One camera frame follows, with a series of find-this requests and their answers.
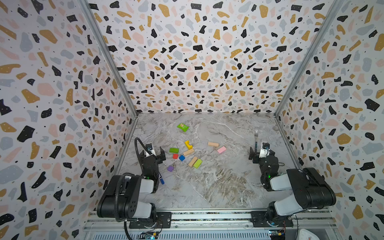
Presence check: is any pink block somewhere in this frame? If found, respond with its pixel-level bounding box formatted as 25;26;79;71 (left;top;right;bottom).
217;146;227;154

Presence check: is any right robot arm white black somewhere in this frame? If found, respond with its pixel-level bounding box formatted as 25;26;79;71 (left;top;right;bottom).
249;147;336;228

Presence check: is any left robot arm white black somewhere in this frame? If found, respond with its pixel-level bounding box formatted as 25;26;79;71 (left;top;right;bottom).
97;148;166;225

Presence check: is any dark green block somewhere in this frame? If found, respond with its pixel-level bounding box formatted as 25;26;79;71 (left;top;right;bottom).
169;148;179;154

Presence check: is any yellow arch block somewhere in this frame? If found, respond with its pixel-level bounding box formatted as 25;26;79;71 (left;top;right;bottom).
185;141;193;150

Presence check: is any lime green block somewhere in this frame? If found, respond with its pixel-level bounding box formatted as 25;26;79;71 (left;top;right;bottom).
193;159;203;169

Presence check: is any green snack packet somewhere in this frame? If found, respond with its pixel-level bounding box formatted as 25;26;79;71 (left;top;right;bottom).
177;123;189;133

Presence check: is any white object bottom right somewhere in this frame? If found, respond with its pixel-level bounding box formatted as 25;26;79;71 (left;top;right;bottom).
296;229;320;240

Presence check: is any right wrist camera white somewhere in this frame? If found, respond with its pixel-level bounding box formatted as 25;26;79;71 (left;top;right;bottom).
259;142;270;158

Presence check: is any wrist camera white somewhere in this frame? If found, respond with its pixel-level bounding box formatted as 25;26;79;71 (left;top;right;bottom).
259;142;270;158
145;143;156;157

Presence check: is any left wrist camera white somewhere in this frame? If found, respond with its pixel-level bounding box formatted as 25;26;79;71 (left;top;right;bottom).
145;143;156;157

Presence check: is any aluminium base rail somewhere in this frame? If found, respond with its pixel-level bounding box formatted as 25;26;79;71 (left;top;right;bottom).
80;208;342;240

